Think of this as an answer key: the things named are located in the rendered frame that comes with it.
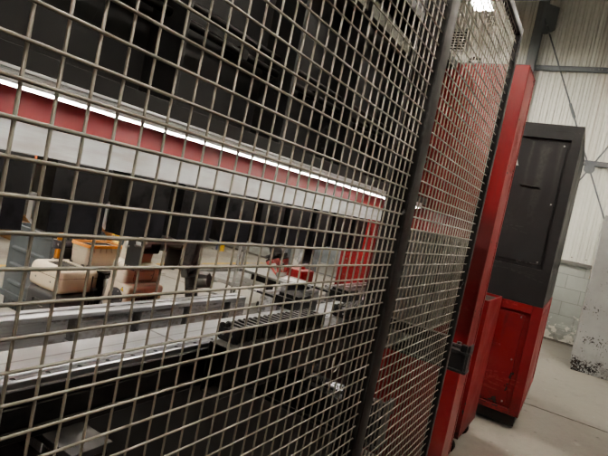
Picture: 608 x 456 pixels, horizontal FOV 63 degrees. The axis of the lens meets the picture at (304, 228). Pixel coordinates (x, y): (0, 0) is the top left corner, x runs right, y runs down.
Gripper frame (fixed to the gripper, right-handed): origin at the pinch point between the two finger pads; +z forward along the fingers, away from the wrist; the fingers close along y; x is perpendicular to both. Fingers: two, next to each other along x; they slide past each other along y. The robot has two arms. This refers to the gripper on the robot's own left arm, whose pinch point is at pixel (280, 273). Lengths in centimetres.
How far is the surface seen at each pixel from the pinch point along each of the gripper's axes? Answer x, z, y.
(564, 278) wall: -75, 35, 692
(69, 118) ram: -33, -30, -125
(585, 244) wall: -118, -8, 690
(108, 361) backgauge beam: -40, 24, -127
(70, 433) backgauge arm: -38, 35, -135
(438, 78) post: -108, -15, -99
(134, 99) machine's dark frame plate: -52, -27, -123
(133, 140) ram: -33, -29, -106
